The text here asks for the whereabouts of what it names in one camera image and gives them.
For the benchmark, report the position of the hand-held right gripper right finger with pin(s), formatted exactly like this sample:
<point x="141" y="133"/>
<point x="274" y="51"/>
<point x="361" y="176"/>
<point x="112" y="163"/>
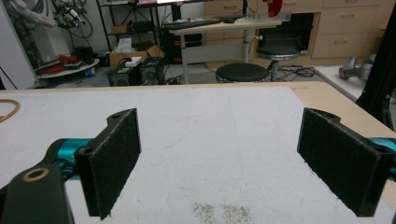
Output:
<point x="339" y="161"/>

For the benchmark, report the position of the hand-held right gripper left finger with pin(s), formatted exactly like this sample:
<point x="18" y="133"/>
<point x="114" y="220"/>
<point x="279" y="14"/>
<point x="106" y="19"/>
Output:
<point x="109" y="165"/>

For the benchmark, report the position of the white platform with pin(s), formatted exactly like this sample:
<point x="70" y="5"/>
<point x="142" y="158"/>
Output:
<point x="339" y="81"/>

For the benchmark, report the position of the black computer tower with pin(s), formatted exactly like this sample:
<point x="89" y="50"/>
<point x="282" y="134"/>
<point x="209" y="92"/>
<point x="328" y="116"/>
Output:
<point x="123" y="77"/>

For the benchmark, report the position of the grey handheld vacuum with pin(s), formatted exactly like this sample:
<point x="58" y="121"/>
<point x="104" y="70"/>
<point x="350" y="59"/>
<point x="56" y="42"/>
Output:
<point x="355" y="70"/>

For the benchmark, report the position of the black stand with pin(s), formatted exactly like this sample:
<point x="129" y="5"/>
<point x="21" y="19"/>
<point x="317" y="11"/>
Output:
<point x="381" y="77"/>

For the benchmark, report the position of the blue tape roll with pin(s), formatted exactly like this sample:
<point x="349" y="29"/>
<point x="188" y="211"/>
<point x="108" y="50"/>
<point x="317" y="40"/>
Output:
<point x="90" y="72"/>

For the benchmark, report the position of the round white low table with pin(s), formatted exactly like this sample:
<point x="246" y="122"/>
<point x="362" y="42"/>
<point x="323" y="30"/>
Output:
<point x="68" y="72"/>

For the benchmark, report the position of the open cardboard box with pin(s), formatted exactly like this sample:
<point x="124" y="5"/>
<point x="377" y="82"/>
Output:
<point x="124" y="57"/>

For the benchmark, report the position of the tan rubber band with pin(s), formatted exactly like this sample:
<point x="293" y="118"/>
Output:
<point x="12" y="109"/>

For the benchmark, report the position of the round black stool chrome rim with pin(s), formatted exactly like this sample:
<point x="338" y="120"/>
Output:
<point x="277" y="52"/>

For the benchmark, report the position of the light wooden drawer cabinet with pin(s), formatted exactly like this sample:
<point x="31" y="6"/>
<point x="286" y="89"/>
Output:
<point x="345" y="34"/>

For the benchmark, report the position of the round black stool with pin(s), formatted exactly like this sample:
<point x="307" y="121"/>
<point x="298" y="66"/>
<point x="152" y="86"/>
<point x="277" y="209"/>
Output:
<point x="242" y="72"/>

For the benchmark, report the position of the black metal shelf rack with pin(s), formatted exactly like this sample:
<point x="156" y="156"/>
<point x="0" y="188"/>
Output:
<point x="124" y="25"/>

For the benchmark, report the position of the black keyboard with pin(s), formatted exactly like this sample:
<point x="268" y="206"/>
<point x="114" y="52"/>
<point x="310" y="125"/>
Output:
<point x="190" y="23"/>

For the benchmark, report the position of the red object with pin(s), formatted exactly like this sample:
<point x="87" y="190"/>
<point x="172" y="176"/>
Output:
<point x="274" y="7"/>

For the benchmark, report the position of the light wooden desk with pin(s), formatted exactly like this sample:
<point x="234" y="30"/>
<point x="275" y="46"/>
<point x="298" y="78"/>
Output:
<point x="224" y="27"/>

